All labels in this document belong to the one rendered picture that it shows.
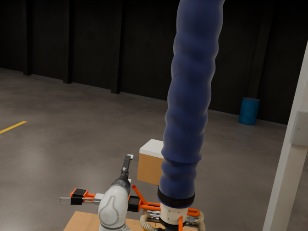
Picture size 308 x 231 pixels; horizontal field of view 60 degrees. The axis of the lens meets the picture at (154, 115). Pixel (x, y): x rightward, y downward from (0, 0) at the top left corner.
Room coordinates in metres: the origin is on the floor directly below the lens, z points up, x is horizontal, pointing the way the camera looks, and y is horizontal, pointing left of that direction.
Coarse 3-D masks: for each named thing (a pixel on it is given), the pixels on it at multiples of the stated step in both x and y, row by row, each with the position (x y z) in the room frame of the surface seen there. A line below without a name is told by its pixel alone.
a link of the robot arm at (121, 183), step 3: (117, 180) 1.04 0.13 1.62; (120, 180) 1.04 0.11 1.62; (114, 183) 1.02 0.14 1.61; (117, 183) 1.01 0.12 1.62; (120, 183) 1.02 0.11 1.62; (123, 183) 1.02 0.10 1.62; (126, 183) 1.04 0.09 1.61; (111, 186) 1.00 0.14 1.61; (120, 186) 1.00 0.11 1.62; (123, 186) 1.00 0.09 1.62; (126, 186) 1.02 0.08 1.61; (126, 189) 1.00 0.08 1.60; (129, 189) 1.03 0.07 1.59; (129, 192) 1.02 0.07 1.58
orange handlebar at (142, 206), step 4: (88, 196) 1.51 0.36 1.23; (92, 196) 1.51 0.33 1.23; (88, 200) 1.47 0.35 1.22; (92, 200) 1.47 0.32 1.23; (140, 204) 1.46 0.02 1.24; (152, 204) 1.48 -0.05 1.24; (156, 204) 1.48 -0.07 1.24; (140, 208) 1.45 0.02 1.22; (144, 208) 1.44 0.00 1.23; (148, 208) 1.44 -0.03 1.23; (152, 208) 1.44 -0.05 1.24; (156, 208) 1.44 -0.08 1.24; (160, 208) 1.44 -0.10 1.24; (188, 208) 1.47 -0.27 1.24; (188, 212) 1.43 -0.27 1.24; (192, 212) 1.43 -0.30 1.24; (196, 212) 1.45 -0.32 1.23; (180, 220) 1.34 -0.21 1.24; (180, 224) 1.31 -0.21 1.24; (180, 228) 1.27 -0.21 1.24
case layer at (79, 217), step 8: (72, 216) 2.21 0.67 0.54; (80, 216) 2.23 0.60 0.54; (88, 216) 2.24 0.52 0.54; (96, 216) 2.25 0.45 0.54; (72, 224) 2.10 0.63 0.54; (80, 224) 2.12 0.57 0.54; (88, 224) 2.13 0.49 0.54; (96, 224) 2.14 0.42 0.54; (136, 224) 2.20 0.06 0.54; (152, 224) 2.22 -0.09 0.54; (160, 224) 2.24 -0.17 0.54
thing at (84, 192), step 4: (76, 188) 1.54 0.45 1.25; (72, 192) 1.49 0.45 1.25; (76, 192) 1.49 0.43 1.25; (80, 192) 1.50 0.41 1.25; (84, 192) 1.50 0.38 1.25; (72, 196) 1.48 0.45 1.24; (76, 196) 1.48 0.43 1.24; (80, 196) 1.47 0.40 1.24; (84, 196) 1.47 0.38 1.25; (84, 200) 1.48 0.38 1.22
